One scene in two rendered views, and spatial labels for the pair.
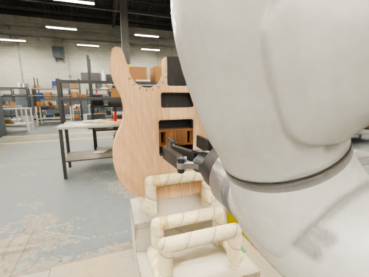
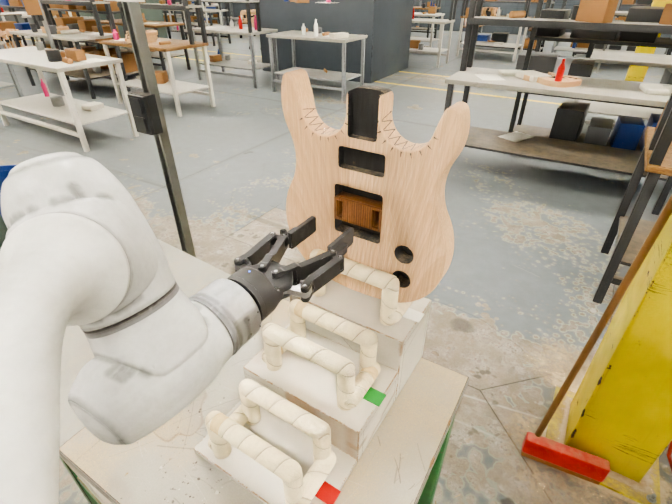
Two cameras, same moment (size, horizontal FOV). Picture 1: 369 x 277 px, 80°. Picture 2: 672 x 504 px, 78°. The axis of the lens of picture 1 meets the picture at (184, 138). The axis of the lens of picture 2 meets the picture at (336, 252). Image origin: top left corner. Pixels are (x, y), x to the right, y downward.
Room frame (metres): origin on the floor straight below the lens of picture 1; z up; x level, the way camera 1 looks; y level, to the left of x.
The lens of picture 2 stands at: (0.14, -0.49, 1.67)
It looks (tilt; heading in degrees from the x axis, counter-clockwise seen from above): 33 degrees down; 51
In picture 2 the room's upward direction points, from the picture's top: straight up
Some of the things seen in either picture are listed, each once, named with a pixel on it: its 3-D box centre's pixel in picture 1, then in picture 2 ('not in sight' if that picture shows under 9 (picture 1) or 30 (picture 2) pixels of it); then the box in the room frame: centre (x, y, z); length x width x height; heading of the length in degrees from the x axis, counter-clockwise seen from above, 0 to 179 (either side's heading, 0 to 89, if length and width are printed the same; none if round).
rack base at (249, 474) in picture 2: not in sight; (274, 455); (0.33, -0.08, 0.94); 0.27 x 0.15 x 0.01; 110
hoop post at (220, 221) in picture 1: (217, 227); (368, 356); (0.54, -0.09, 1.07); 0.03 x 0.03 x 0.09
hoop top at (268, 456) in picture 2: not in sight; (251, 444); (0.28, -0.09, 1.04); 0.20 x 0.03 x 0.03; 109
